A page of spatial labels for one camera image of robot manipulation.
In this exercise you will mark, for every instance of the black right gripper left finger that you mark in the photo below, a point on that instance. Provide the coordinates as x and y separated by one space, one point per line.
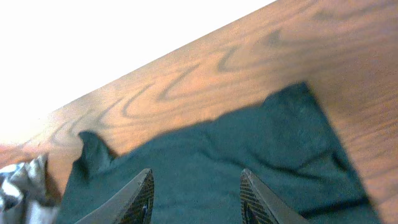
133 204

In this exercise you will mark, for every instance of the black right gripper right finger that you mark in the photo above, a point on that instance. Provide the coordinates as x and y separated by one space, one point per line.
259 204

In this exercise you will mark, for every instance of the black t-shirt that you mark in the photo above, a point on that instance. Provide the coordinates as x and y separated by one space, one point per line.
287 142

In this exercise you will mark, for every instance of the grey folded trousers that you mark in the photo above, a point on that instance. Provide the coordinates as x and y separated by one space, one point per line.
24 195

